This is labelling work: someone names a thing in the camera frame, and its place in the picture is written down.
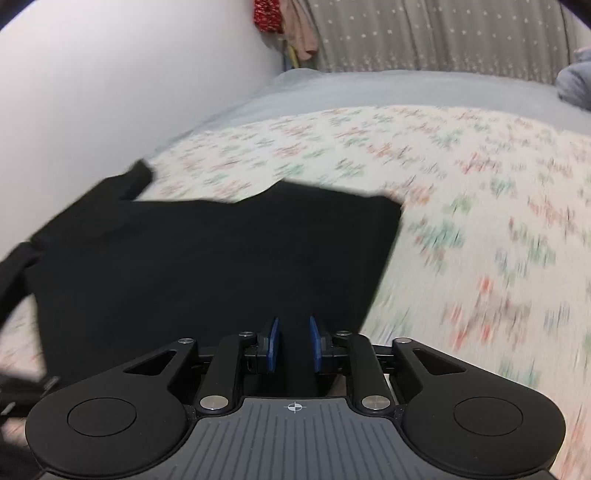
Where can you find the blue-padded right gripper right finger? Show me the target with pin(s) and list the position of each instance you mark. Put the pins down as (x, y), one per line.
(321, 344)

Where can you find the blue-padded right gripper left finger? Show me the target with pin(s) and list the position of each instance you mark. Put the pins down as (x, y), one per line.
(267, 345)

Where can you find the black pants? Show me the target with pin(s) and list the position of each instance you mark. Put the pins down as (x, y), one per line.
(148, 314)

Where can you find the floral white bed sheet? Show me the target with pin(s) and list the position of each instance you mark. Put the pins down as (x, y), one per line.
(492, 263)

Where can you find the light blue bed blanket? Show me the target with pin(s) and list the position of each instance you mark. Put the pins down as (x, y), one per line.
(301, 91)

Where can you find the red patterned hanging cloth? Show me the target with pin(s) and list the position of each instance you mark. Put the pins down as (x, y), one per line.
(267, 16)

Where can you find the blue-grey crumpled blanket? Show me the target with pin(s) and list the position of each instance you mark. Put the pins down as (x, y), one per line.
(573, 83)

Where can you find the grey star-patterned curtain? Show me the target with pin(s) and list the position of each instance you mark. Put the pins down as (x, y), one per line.
(520, 39)

